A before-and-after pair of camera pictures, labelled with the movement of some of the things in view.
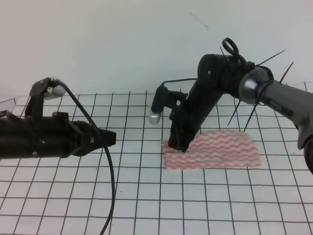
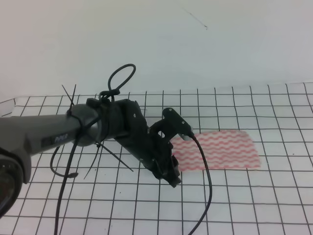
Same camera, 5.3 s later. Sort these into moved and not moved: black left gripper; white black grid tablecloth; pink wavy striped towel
Moved: black left gripper
Not moved: pink wavy striped towel; white black grid tablecloth
